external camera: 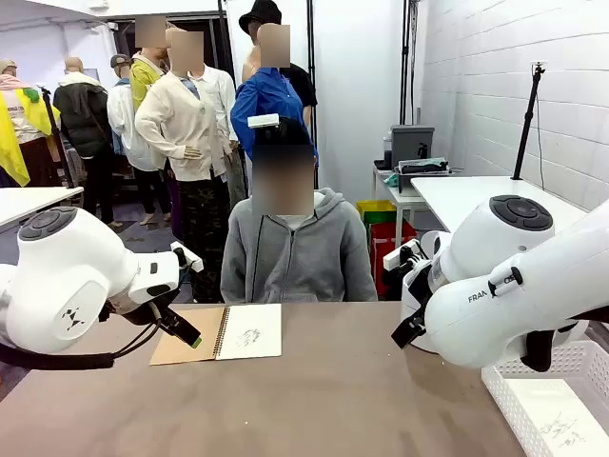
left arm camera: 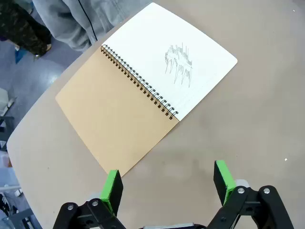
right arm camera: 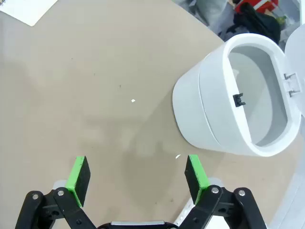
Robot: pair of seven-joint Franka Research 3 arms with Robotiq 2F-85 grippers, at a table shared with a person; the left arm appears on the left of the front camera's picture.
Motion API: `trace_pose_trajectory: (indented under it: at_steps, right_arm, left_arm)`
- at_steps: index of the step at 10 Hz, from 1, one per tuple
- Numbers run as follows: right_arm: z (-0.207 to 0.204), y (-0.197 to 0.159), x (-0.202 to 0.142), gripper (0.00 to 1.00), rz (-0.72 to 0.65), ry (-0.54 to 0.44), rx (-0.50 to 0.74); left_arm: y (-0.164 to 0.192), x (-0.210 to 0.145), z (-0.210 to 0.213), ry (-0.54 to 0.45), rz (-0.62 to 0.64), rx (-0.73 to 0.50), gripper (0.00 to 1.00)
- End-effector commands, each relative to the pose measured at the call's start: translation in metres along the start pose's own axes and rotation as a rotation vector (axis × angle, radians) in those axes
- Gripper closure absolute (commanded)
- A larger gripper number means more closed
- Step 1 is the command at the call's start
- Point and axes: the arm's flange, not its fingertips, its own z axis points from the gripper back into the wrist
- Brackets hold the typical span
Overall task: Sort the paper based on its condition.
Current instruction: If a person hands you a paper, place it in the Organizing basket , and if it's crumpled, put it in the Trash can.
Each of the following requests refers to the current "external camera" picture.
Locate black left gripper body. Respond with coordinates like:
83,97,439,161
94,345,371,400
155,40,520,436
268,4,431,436
142,290,181,329

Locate grey hooded sweatshirt torso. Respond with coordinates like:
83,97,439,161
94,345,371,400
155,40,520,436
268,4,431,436
220,187,380,305

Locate grey equipment box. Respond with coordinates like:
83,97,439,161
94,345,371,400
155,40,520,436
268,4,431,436
390,124,437,170

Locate black tripod with camera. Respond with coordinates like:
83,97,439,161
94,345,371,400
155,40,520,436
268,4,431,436
511,60,548,181

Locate small white side table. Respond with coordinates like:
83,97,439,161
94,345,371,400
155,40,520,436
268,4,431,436
372,164,429,234

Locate large white rounded table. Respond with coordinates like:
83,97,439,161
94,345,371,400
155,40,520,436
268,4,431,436
409,175,599,234

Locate black backdrop stand pole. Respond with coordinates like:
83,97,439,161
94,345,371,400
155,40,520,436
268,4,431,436
305,0,319,194
398,0,422,126

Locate mannequin with cap white shirt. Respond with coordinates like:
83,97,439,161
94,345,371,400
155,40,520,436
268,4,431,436
107,53,170,225

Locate thin black headset cord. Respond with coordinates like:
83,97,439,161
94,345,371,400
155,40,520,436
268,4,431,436
251,213,265,304

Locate spiral sketchbook with brown cover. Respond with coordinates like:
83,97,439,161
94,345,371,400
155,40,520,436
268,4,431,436
148,303,284,367

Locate thin black tripod pole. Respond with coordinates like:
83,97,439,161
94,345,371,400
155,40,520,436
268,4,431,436
37,85,76,189

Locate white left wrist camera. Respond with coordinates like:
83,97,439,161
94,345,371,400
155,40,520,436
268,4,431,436
169,241,205,273

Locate mannequin cream cardigan camo trousers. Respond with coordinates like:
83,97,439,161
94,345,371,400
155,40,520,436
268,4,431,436
134,29,239,305

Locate mannequin in yellow vest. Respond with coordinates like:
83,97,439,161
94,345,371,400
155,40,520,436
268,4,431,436
0,59,62,189

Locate white head-mounted camera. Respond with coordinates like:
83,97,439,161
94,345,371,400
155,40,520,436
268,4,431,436
246,112,281,129

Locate mannequin with black hat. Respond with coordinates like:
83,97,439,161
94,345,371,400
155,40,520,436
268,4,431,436
237,0,319,134

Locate grey tray with tools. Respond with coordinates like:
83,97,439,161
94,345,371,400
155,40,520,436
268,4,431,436
397,158,451,194

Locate white desk with slim leg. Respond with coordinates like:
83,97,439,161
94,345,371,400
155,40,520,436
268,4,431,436
0,186,86,229

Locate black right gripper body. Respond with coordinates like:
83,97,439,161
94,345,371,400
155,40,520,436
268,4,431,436
403,260,446,319

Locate white scribbled paper sheet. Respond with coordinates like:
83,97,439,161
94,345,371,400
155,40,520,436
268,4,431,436
503,378,609,457

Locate white backdrop sheet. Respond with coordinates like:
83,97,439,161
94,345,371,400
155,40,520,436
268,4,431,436
223,0,410,215

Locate yellow-green bag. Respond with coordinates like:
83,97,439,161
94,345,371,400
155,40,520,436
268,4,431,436
356,199,399,226

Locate mannequin in blue shirt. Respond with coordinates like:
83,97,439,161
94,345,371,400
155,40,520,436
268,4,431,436
230,23,320,191

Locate mannequin in black puffer jacket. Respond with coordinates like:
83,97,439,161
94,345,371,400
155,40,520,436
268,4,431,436
52,56,115,225

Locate person head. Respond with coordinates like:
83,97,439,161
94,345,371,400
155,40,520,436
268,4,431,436
250,142,318,218

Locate black cap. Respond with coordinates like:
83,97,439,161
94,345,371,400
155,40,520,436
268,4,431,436
253,116,318,149

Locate mannequin in yellow-green shirt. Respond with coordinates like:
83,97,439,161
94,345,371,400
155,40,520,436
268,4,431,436
128,16,168,113

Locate white perforated plastic basket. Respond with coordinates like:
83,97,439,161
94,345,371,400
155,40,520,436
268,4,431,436
481,340,609,457

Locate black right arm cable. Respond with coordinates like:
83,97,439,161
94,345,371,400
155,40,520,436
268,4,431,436
521,308,609,373

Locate mannequin white shirt beige trousers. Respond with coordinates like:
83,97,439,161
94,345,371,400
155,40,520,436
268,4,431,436
189,64,248,210

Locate red bag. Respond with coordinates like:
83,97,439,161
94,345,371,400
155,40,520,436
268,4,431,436
369,221,419,299

